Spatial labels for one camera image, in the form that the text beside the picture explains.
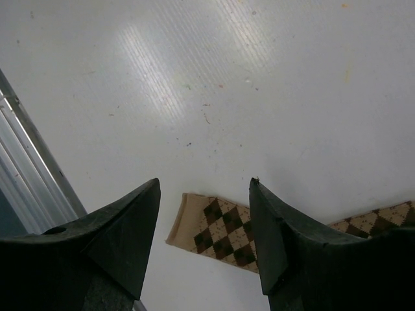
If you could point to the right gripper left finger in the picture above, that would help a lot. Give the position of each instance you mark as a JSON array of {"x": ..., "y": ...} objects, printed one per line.
[{"x": 97, "y": 262}]

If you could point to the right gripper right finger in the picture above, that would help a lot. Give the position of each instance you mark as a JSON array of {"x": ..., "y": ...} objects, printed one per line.
[{"x": 306, "y": 265}]

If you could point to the beige argyle sock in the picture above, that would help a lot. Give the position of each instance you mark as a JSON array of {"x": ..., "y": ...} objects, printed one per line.
[{"x": 222, "y": 230}]

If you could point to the aluminium rail frame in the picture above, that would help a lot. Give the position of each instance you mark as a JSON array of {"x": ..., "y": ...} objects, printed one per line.
[{"x": 31, "y": 180}]

